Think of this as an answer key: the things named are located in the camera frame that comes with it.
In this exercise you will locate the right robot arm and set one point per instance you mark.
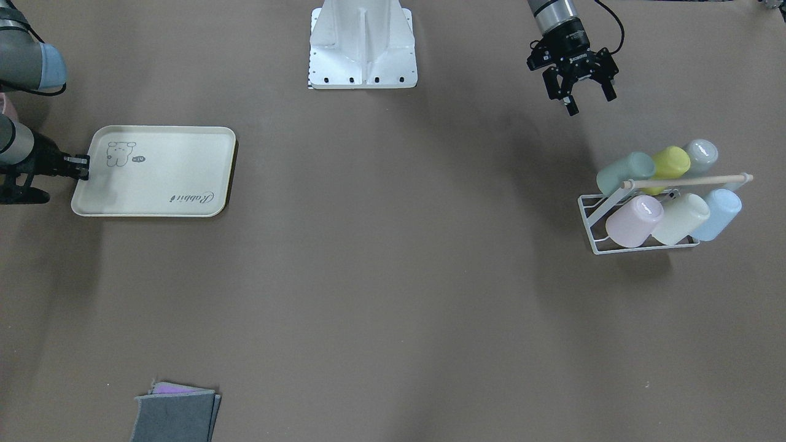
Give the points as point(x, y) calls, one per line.
point(32, 69)

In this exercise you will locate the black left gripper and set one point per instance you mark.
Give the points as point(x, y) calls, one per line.
point(566, 37)

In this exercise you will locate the grey cup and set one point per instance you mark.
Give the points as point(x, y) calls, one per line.
point(703, 155)

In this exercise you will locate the green cup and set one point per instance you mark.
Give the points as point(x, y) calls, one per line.
point(635, 166)

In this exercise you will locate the cream rabbit tray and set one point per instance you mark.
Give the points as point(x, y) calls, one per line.
point(157, 171)

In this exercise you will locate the cream cup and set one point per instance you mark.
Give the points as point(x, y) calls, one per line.
point(681, 216)

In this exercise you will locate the yellow cup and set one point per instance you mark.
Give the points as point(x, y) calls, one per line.
point(672, 162)

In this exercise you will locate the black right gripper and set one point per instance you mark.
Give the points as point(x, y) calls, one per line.
point(44, 157)

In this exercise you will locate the blue cup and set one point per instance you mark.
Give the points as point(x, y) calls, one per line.
point(724, 206)

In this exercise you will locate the white cup rack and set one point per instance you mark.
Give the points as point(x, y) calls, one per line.
point(594, 209)

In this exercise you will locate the grey folded cloth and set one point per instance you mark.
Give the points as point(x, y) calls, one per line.
point(175, 412)

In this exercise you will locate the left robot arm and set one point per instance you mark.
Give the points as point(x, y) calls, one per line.
point(548, 14)

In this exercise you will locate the pink cup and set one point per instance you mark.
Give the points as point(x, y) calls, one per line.
point(634, 222)

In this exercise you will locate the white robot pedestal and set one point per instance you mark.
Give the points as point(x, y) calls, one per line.
point(362, 45)

